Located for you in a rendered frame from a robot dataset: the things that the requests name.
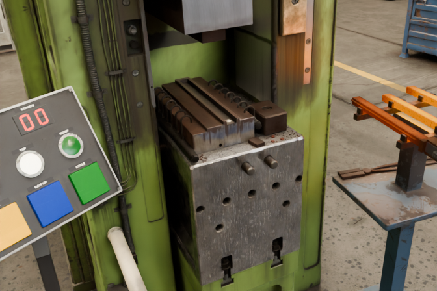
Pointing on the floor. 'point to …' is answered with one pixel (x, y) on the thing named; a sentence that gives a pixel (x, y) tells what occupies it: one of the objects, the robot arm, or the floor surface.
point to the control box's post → (45, 264)
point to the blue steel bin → (421, 22)
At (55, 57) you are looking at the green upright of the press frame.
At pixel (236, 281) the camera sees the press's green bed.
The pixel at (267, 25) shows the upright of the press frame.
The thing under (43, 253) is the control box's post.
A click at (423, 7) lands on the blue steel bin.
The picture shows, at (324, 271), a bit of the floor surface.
